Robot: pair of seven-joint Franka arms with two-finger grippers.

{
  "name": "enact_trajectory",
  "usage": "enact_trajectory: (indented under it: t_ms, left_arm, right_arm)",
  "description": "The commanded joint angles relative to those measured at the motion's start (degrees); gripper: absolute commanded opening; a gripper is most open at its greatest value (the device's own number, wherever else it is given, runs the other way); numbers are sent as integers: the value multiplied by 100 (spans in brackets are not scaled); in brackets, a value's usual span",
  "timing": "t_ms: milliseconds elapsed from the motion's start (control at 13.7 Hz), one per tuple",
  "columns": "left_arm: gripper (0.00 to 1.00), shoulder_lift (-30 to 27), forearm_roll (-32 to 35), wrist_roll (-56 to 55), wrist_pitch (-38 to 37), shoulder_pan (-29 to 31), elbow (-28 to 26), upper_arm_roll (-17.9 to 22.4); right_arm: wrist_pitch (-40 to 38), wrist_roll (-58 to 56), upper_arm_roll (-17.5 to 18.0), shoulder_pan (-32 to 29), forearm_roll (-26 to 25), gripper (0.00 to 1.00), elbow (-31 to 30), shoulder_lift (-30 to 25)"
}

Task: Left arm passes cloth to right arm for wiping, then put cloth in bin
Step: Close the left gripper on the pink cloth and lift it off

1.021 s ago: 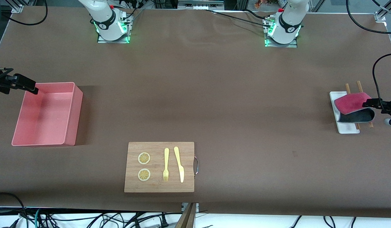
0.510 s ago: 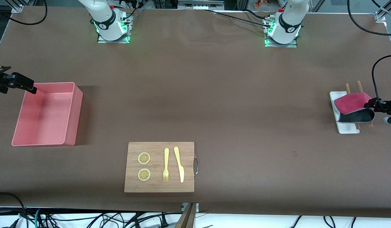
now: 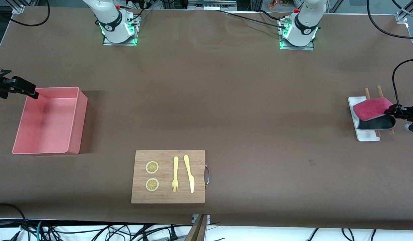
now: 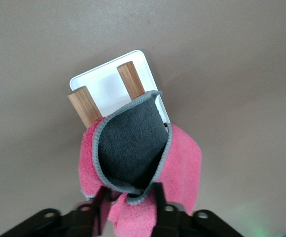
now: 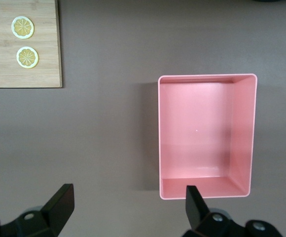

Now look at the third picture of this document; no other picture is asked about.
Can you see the white rectangular tray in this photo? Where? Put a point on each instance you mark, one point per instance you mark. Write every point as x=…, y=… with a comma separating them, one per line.
x=367, y=135

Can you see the silver frame rail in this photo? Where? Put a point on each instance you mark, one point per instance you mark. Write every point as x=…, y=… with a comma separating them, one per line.
x=211, y=4

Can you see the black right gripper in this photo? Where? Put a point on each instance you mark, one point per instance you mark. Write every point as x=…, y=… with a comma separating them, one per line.
x=1, y=84

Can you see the yellow plastic knife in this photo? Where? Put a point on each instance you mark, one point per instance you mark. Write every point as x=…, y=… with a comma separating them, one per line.
x=189, y=170

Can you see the brown table cover sheet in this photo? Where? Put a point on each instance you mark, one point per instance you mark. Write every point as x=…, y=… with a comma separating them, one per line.
x=226, y=100

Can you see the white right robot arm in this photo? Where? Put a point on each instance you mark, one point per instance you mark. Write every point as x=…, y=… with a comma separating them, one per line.
x=109, y=20

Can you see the pink and grey cloth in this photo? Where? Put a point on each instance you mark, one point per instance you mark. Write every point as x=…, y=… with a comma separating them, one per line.
x=372, y=107

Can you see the yellow plastic fork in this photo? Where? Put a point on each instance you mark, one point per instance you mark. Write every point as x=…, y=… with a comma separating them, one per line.
x=175, y=167

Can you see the small metal bracket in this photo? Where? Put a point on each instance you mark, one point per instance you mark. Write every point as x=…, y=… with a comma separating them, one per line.
x=208, y=219

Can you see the aluminium frame corner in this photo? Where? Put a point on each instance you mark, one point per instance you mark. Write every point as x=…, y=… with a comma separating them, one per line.
x=402, y=17
x=18, y=7

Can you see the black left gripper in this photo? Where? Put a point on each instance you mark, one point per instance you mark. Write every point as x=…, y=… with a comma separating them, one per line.
x=404, y=111

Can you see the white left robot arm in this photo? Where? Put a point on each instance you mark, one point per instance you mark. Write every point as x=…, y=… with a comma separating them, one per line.
x=305, y=23

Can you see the pink plastic bin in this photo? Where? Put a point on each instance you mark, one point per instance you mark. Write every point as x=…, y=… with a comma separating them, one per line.
x=46, y=124

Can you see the wooden cutting board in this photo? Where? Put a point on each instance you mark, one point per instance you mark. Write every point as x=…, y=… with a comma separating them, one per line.
x=166, y=197

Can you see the toy lemon slice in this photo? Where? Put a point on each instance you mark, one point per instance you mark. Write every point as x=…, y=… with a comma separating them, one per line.
x=152, y=184
x=152, y=167

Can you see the wooden plank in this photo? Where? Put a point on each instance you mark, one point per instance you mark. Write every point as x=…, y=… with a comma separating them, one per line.
x=197, y=231

